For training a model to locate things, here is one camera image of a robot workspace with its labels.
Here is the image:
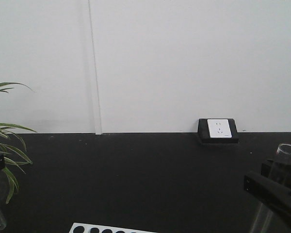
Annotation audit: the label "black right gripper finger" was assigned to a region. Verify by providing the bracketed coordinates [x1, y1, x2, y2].
[260, 159, 291, 189]
[244, 171, 291, 229]

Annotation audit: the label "green potted plant leaves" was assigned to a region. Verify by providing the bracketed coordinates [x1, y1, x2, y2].
[0, 82, 38, 205]

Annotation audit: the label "white test tube rack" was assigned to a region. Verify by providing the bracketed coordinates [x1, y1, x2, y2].
[69, 222, 148, 233]

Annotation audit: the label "white wall power socket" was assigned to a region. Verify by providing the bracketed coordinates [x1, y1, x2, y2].
[197, 118, 239, 144]

